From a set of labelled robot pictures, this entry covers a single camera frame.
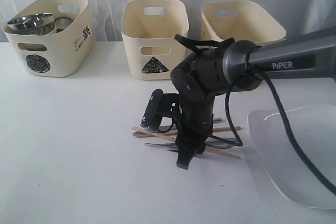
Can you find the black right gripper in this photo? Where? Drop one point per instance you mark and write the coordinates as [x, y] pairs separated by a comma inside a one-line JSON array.
[[194, 130]]

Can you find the steel mug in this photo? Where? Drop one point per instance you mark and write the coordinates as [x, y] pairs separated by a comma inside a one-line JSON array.
[[62, 23], [32, 47]]

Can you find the stainless steel bowl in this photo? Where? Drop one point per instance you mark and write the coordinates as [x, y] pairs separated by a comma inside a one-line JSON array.
[[29, 25]]

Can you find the white ceramic bowl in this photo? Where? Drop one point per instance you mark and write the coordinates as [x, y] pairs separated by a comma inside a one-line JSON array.
[[47, 29]]

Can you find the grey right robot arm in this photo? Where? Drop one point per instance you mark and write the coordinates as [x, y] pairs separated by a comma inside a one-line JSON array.
[[214, 68]]

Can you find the steel table knife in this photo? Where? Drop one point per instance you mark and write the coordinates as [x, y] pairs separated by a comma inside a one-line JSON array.
[[165, 128]]

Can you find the wooden chopstick diagonal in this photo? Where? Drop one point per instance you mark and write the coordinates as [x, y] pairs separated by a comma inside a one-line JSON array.
[[166, 137]]

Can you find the white square plate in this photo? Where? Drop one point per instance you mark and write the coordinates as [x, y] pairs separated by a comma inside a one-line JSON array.
[[314, 129]]

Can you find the cream bin with triangle mark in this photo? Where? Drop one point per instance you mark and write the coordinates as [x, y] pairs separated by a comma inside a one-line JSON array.
[[148, 28]]

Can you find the cream bin with square mark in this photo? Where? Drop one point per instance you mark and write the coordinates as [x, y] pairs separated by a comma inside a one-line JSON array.
[[240, 19]]

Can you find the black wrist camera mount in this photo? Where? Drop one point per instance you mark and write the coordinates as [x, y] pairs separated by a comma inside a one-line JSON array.
[[159, 106]]

